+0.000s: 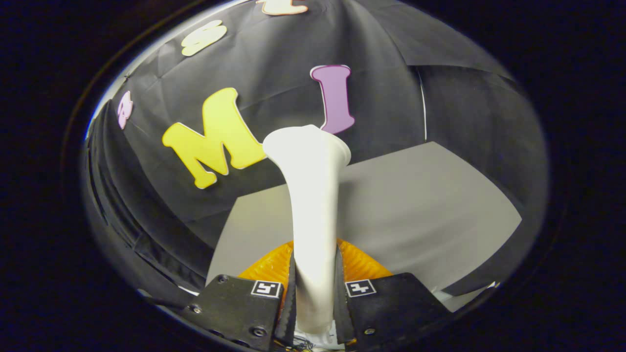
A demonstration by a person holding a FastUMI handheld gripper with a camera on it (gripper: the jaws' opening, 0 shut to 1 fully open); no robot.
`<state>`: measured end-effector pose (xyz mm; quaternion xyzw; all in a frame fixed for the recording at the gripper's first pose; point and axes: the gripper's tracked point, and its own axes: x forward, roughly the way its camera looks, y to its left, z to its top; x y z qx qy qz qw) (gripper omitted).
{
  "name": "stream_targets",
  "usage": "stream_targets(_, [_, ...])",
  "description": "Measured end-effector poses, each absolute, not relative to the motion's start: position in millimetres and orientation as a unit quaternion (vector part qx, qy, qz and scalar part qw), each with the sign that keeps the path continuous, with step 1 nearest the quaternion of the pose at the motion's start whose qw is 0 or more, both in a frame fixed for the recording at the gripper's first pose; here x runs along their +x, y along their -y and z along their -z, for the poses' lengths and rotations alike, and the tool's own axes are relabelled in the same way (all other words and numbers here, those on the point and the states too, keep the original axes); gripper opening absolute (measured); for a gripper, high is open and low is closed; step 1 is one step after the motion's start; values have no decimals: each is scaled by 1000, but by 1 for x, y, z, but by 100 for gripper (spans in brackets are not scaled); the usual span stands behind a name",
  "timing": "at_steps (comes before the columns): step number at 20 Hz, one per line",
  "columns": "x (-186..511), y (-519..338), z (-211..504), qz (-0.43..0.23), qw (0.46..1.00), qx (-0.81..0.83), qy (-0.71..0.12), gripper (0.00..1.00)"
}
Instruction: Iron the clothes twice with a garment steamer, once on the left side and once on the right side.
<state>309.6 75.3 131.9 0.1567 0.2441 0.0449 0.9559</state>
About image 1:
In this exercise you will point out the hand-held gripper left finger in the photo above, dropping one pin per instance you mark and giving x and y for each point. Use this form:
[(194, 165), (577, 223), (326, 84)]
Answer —
[(288, 313)]

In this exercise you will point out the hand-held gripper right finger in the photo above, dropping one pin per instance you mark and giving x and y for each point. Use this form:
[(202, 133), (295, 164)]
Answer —
[(342, 313)]

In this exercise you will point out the white garment steamer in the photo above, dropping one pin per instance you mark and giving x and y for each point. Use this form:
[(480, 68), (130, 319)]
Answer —
[(313, 205)]

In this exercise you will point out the grey cabinet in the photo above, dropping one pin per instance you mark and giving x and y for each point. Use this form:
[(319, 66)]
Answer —
[(415, 205)]

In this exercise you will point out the black backdrop cloth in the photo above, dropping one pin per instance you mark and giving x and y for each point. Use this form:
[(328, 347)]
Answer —
[(274, 73)]

